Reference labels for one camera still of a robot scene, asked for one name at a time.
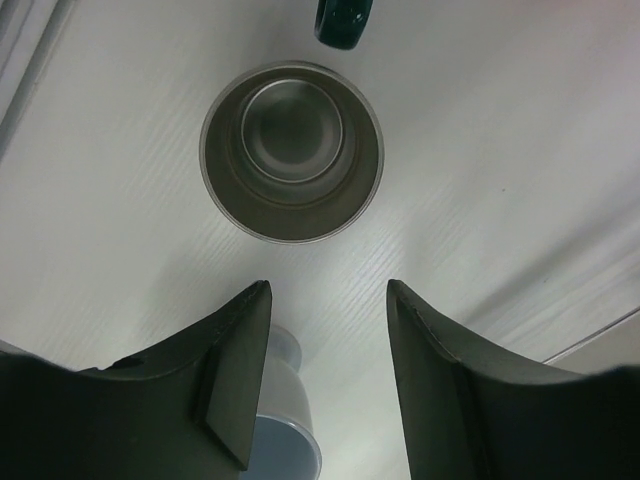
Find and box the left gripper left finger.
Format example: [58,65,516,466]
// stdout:
[1,281,272,479]

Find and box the small cream steel tumbler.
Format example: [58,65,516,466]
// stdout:
[199,61,385,244]

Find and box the light blue mug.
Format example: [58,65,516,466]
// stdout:
[240,326,322,480]

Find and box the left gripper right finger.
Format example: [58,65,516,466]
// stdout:
[386,280,639,479]

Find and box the stainless steel dish rack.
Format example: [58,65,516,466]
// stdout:
[544,308,639,373]

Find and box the dark teal mug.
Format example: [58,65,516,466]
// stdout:
[314,0,373,51]

